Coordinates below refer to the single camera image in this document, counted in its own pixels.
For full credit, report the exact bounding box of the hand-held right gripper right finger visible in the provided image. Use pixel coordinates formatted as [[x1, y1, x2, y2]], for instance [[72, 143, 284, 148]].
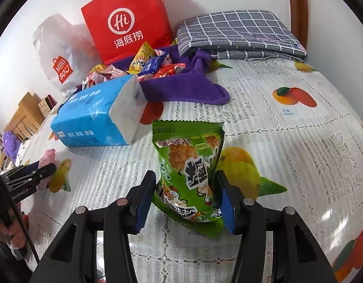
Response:
[[212, 169, 337, 283]]

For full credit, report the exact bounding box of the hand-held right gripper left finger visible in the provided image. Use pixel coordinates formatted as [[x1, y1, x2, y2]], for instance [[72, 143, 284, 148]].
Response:
[[28, 170, 157, 283]]

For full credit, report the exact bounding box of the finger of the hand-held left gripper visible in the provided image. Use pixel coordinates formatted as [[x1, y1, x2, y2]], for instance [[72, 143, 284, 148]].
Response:
[[0, 161, 41, 180], [7, 162, 57, 191]]

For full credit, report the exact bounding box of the large pale pink packet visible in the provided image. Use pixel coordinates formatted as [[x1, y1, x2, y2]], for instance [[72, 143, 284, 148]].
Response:
[[37, 149, 57, 168]]

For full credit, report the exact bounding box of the green snack packet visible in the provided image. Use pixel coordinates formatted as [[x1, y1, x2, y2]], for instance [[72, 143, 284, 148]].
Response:
[[152, 119, 225, 238]]

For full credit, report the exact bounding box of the blue tissue pack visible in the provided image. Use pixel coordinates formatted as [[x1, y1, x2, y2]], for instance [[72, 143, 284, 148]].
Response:
[[50, 74, 148, 148]]

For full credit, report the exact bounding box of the purple towel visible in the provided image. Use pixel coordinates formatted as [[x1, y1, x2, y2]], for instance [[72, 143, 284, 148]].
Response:
[[77, 45, 231, 106]]

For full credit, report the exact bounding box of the red snack packet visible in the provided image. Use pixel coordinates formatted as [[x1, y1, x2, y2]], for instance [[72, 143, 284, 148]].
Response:
[[153, 65, 177, 80]]

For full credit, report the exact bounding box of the small blue snack packet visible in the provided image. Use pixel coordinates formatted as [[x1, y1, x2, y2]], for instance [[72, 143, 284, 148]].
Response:
[[138, 55, 166, 76]]

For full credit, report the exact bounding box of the bright yellow snack packet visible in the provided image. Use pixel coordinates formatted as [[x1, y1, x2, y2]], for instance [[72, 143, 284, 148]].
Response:
[[128, 42, 157, 74]]

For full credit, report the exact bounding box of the person's left forearm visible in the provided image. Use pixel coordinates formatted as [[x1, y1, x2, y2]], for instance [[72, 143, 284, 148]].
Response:
[[0, 242, 32, 283]]

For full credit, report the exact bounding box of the person's left hand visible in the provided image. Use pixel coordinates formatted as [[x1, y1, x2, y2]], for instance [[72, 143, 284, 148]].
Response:
[[0, 212, 29, 248]]

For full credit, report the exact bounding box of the purple plush toy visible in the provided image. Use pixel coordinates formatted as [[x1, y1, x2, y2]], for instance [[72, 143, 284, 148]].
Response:
[[1, 132, 21, 161]]

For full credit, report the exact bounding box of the brown box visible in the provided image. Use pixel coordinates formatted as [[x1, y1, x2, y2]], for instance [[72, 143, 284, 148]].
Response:
[[38, 94, 57, 115]]

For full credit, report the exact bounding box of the fruit print tablecloth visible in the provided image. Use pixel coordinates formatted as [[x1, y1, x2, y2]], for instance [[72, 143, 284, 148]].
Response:
[[19, 59, 363, 283]]

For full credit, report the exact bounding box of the white plastic bag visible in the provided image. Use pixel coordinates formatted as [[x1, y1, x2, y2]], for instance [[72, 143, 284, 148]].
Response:
[[32, 13, 104, 95]]

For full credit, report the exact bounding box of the grey plaid folded cloth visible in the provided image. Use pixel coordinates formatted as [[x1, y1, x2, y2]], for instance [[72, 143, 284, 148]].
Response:
[[176, 10, 308, 63]]

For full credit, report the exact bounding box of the red paper bag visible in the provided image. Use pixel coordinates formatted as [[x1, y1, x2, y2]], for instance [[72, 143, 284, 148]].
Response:
[[80, 0, 174, 65]]

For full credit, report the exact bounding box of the black cable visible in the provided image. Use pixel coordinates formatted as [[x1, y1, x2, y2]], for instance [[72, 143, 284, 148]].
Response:
[[0, 165, 40, 267]]

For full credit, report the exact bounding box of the brown wooden door frame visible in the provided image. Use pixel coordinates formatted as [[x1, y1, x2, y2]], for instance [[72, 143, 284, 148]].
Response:
[[286, 0, 309, 45]]

